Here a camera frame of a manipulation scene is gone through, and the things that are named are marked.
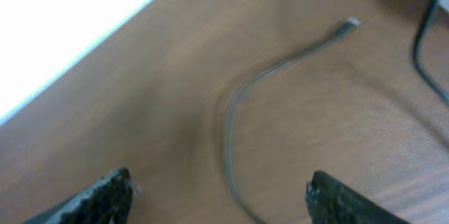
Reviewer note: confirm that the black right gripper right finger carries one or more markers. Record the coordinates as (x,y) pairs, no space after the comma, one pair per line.
(329,201)

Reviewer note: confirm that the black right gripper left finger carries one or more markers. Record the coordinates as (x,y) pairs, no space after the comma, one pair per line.
(106,201)

